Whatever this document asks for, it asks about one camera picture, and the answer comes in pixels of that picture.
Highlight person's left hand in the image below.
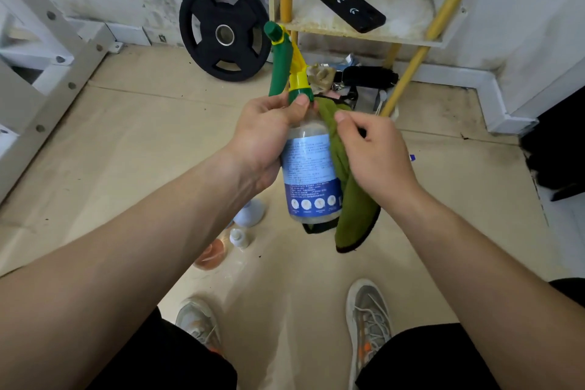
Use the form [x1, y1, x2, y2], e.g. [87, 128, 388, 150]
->
[227, 92, 317, 196]

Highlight person's right hand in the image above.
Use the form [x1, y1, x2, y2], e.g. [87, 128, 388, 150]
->
[333, 110, 422, 213]

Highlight green microfibre cloth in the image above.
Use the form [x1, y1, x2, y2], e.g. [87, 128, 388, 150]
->
[301, 96, 382, 254]

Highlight clear bottle yellow green sprayer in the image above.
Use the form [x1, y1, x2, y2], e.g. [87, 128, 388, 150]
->
[263, 21, 344, 225]

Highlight pale blue bottle white sprayer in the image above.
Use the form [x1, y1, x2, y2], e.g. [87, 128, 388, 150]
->
[233, 199, 266, 229]

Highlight small white bottle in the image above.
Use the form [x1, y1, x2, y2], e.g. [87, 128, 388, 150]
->
[229, 228, 251, 250]

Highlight orange spray bottle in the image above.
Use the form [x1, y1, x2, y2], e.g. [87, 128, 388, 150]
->
[193, 238, 228, 272]

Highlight white shelf yellow poles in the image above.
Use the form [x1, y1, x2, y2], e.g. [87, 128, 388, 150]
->
[268, 0, 497, 120]

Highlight black phone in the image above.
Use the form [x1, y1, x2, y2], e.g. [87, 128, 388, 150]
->
[318, 0, 388, 34]

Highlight person's left forearm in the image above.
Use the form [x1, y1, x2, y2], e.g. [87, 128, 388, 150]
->
[0, 147, 261, 390]

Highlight person's right forearm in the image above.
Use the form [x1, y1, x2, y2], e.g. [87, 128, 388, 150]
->
[392, 186, 585, 390]

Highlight person's right grey shoe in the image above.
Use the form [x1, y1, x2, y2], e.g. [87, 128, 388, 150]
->
[345, 278, 394, 390]

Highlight person's grey shoe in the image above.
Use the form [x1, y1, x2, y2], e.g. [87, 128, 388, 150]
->
[175, 297, 225, 356]
[345, 278, 394, 390]

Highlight person's left grey shoe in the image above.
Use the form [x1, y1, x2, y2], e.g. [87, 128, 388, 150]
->
[175, 297, 225, 356]

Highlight tan fuzzy glove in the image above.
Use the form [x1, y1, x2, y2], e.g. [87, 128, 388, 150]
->
[306, 63, 338, 93]

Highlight black weight plate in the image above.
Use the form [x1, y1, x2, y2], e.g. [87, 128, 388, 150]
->
[179, 0, 273, 82]

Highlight black shorts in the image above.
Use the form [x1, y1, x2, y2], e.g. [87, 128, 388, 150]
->
[87, 277, 585, 390]

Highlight white metal rack frame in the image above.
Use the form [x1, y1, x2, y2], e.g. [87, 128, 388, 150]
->
[0, 0, 125, 204]

